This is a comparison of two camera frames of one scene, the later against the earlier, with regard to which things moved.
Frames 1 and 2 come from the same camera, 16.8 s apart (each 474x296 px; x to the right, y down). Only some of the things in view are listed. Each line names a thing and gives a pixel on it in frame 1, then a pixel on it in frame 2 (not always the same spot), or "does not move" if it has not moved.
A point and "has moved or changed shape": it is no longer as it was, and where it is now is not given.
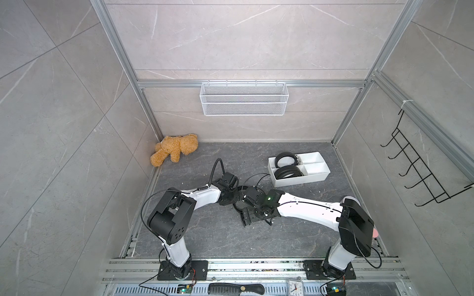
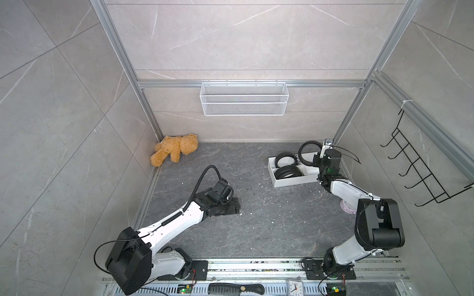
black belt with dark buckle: (286, 170) does not move
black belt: (241, 212) has moved or changed shape
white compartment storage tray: (313, 165) does not move
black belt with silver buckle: (297, 160) does not move
